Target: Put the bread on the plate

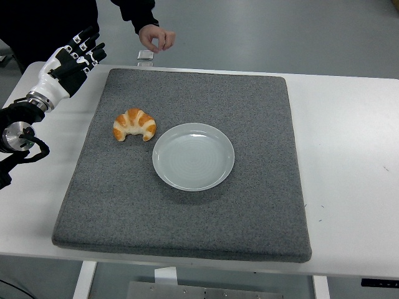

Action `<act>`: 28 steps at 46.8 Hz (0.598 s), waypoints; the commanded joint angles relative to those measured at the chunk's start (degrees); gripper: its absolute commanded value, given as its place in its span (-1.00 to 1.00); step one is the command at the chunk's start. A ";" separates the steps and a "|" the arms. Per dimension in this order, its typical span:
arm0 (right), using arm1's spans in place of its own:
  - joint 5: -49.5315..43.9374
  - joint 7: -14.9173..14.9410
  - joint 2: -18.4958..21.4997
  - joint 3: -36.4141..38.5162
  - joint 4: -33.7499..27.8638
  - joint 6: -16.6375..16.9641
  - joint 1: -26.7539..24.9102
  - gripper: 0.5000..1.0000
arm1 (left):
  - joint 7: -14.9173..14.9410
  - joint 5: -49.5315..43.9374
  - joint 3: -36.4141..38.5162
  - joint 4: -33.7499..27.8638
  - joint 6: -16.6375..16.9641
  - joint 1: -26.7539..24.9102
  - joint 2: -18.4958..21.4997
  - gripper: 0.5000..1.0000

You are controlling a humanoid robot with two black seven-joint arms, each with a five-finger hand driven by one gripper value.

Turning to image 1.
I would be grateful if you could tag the person's hand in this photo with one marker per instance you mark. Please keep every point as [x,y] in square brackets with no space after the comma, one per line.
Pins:
[154,35]

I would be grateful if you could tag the golden croissant bread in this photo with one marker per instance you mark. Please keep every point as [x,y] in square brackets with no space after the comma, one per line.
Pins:
[134,120]

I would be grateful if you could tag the grey felt mat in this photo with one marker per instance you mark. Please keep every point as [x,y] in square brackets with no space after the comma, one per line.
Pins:
[193,224]

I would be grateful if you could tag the white round plate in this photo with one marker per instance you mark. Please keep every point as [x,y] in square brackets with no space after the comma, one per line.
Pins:
[193,157]

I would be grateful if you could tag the person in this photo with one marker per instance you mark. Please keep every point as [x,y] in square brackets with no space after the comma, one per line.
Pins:
[46,15]

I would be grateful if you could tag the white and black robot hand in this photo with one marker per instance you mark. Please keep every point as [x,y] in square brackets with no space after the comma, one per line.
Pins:
[51,84]

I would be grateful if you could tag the white table leg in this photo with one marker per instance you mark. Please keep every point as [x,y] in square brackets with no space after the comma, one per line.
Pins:
[321,288]
[83,280]

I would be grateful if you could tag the black table control panel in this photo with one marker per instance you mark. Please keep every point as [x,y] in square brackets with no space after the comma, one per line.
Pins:
[380,282]

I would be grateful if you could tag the square metal floor socket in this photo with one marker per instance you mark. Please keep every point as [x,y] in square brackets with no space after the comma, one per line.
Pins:
[145,64]
[146,55]

